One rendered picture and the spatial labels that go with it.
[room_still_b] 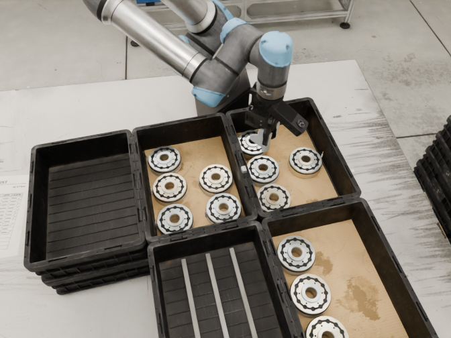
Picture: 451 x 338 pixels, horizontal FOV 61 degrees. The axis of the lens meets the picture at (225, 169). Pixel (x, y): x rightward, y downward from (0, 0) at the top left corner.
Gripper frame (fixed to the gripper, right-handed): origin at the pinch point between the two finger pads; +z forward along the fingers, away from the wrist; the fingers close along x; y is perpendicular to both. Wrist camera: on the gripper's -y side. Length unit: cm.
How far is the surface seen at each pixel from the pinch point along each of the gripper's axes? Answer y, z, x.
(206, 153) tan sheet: 20.0, 12.1, 4.2
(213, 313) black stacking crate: -6.8, 12.3, 47.8
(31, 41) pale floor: 227, 95, -81
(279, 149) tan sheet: -0.7, 12.1, -8.7
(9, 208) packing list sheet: 72, 25, 48
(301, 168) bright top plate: -10.4, 9.2, -2.7
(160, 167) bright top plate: 28.8, 9.1, 17.7
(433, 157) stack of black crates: -58, 57, -74
